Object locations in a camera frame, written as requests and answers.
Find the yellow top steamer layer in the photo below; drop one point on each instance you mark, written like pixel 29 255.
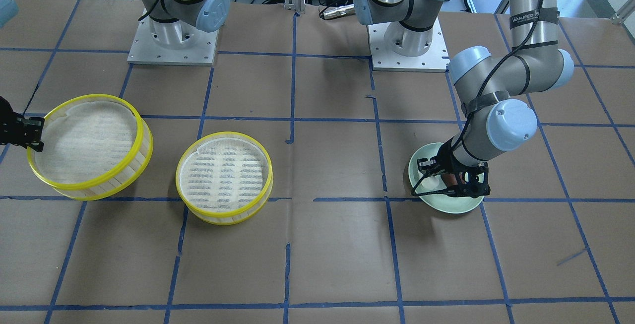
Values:
pixel 94 147

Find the yellow bottom steamer layer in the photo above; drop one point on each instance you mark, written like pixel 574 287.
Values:
pixel 225 178

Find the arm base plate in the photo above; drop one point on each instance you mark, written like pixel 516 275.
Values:
pixel 395 48
pixel 172 44

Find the light green plate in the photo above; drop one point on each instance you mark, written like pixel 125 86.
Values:
pixel 441 202

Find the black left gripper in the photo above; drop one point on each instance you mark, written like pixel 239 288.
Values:
pixel 445 161

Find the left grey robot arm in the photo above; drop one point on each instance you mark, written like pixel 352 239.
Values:
pixel 496 121

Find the brown bun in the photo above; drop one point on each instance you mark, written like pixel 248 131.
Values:
pixel 451 180

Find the white bun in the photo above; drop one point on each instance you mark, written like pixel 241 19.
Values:
pixel 430 184

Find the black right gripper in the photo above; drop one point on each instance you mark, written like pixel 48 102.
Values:
pixel 16 128

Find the yellow steamer layer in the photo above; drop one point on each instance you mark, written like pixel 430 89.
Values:
pixel 225 178
pixel 94 147

